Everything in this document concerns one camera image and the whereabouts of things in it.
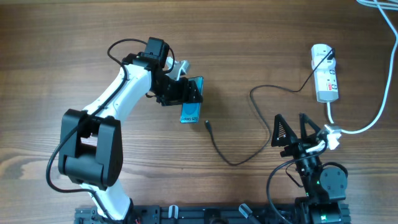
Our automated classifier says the black mounting rail base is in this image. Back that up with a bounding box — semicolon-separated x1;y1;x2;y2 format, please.
73;203;351;224

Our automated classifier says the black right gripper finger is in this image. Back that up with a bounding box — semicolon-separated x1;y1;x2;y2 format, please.
298;113;323;141
271;114;295;147

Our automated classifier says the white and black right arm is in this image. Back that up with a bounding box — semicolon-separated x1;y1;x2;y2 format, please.
266;113;348;223

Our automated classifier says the blue-screen Galaxy smartphone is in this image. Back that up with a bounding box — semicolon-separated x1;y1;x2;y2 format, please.
180;76;204;124

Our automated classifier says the white power strip cord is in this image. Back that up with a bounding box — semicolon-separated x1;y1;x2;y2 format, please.
326;0;398;135

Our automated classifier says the black charger cable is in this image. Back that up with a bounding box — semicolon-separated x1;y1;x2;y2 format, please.
204;47;336;166

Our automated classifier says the white power strip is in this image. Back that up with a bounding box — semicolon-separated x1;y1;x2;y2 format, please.
311;44;339;103

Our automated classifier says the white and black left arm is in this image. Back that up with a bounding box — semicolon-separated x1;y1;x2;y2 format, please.
46;37;204;223

